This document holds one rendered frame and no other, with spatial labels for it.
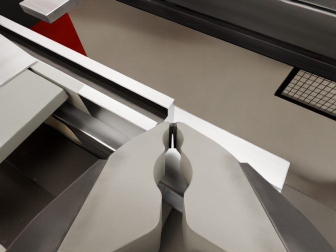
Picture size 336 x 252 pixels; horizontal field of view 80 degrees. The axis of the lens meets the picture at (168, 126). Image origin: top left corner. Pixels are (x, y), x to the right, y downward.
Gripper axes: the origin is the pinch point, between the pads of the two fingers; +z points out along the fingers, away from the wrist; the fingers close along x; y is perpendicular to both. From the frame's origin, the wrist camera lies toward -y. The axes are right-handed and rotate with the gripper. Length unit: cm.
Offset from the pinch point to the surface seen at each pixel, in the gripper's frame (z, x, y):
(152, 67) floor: 141, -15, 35
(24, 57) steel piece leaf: 5.0, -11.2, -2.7
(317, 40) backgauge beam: 17.9, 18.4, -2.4
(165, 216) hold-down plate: 1.4, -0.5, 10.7
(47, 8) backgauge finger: 9.9, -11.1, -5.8
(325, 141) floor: 91, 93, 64
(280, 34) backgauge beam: 20.1, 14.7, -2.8
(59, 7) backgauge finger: 10.1, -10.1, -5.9
